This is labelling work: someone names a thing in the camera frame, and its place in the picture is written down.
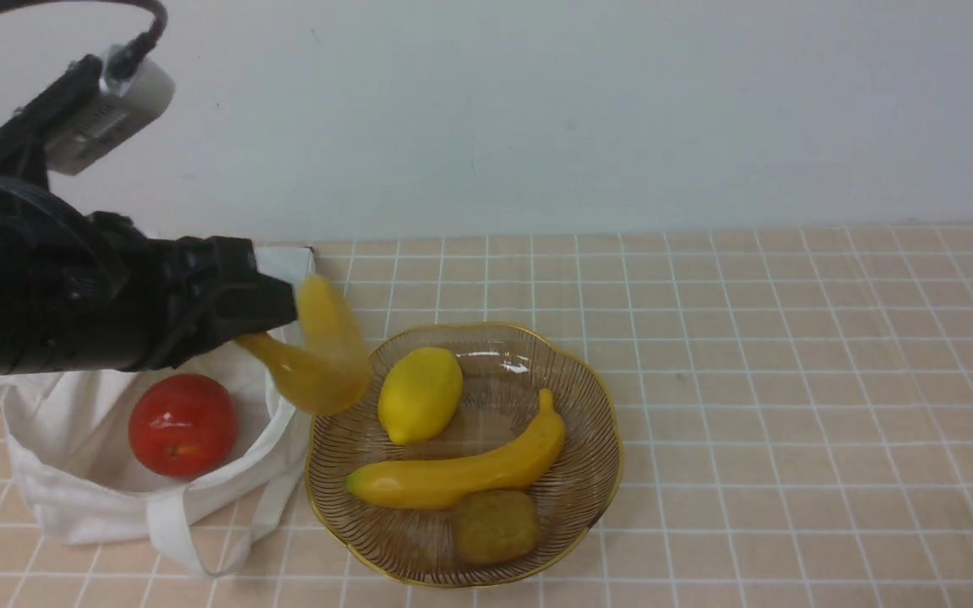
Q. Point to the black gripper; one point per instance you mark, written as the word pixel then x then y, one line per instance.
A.
pixel 182 298

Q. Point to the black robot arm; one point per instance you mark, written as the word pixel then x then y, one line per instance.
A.
pixel 84 292

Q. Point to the white cloth tote bag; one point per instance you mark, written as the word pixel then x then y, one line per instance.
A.
pixel 67 436

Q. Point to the brown kiwi fruit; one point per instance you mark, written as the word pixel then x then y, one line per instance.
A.
pixel 495 526

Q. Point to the red apple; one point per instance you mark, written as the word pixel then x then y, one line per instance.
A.
pixel 183 427

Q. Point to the yellow lemon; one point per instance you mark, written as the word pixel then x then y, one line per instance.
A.
pixel 420 395

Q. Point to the yellow banana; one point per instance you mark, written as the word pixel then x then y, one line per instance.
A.
pixel 443 483

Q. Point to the gold rimmed glass bowl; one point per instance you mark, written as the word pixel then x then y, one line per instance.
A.
pixel 504 368

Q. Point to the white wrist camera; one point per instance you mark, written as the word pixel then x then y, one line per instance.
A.
pixel 94 111

